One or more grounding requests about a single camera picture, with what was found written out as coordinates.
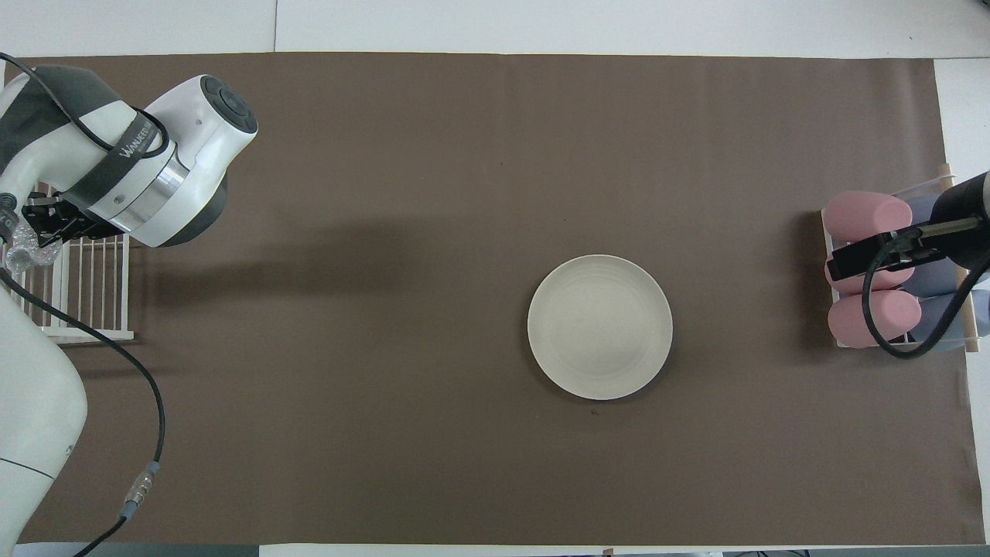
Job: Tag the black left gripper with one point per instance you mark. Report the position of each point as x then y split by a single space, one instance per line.
77 220

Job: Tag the brown table mat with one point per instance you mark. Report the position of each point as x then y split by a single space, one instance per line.
387 232

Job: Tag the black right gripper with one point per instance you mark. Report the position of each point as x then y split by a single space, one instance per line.
967 201

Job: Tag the round white plate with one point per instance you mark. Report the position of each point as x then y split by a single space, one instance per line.
600 327

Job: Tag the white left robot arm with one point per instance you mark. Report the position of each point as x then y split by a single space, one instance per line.
193 124

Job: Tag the pink plastic cup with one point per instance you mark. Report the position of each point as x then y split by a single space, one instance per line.
862 213
893 317
847 282

